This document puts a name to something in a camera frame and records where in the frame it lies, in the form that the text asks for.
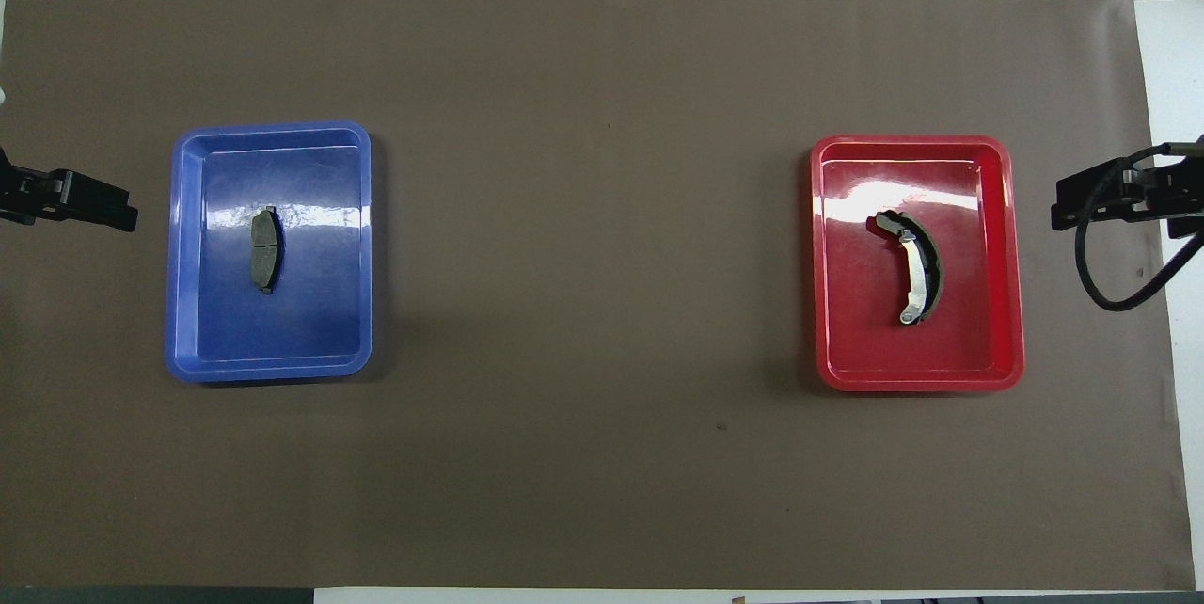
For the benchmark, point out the brown paper table mat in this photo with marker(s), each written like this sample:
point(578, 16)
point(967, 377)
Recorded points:
point(602, 472)

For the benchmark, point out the dark brake pad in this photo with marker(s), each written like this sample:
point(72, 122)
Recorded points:
point(265, 251)

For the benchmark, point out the blue plastic tray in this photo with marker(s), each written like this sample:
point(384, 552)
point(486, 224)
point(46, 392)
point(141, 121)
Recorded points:
point(310, 331)

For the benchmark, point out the curved brake shoe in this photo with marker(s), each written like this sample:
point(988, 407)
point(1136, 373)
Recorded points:
point(927, 270)

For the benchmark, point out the red plastic tray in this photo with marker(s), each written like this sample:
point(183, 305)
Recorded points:
point(969, 341)

